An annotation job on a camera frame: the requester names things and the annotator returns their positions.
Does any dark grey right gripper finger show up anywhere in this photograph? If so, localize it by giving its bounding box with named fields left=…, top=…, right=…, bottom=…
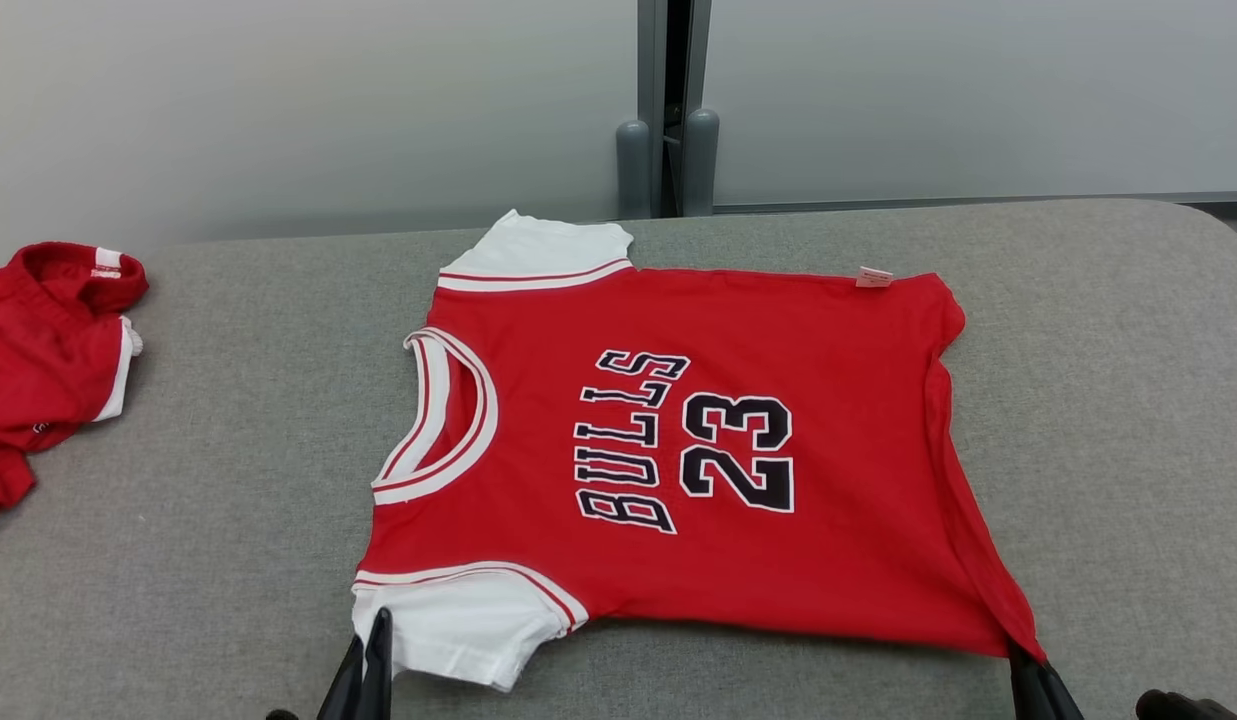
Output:
left=1037, top=667, right=1085, bottom=720
left=1008, top=646, right=1050, bottom=720

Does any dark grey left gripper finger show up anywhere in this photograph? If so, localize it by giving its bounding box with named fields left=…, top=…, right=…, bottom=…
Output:
left=316, top=635, right=368, bottom=720
left=365, top=607, right=394, bottom=720

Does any red Bulls 23 jersey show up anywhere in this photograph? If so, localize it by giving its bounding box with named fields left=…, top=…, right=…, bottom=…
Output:
left=351, top=209, right=1047, bottom=693

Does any red shorts white stripe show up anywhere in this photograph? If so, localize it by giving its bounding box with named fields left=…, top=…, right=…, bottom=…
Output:
left=0, top=241, right=149, bottom=524

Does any grey fabric upholstered surface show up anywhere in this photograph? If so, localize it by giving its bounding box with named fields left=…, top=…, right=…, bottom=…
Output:
left=0, top=198, right=1237, bottom=720

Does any grey cylinder post foot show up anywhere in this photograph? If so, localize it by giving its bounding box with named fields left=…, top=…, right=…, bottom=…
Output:
left=616, top=120, right=652, bottom=220
left=682, top=108, right=721, bottom=217

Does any grey upright partition post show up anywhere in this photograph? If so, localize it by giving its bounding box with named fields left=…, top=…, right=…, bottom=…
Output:
left=637, top=0, right=714, bottom=219

